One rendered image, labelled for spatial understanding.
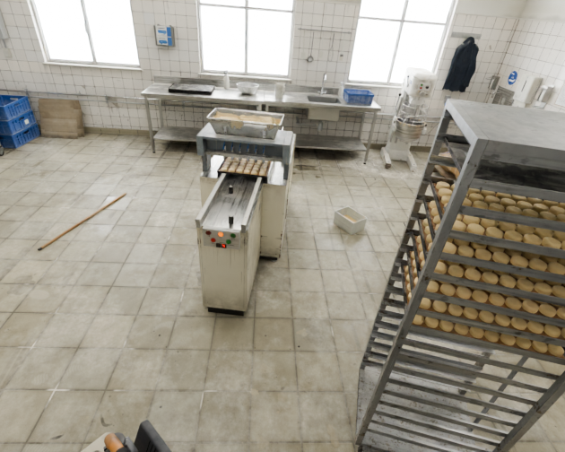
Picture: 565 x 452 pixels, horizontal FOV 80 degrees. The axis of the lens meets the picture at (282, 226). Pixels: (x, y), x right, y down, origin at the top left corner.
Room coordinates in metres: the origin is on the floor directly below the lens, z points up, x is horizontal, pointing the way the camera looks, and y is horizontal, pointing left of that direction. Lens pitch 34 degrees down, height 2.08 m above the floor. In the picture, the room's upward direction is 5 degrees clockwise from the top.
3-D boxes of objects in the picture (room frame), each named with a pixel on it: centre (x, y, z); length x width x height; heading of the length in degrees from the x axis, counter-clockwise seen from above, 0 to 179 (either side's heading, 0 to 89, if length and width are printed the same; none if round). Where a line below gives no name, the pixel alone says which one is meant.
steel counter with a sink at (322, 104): (5.29, 0.44, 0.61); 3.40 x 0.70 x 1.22; 95
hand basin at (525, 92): (5.48, -3.06, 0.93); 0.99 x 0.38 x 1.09; 5
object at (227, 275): (2.14, 0.37, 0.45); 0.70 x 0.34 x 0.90; 177
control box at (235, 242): (1.77, 0.39, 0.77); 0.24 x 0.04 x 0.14; 87
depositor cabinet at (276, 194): (3.12, 0.32, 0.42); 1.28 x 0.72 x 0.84; 177
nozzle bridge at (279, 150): (2.64, 0.35, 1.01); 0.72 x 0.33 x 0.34; 87
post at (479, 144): (0.90, -0.51, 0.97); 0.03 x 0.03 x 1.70; 79
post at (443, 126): (1.35, -0.59, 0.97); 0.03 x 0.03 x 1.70; 79
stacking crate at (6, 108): (4.84, 4.17, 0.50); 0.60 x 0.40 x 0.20; 7
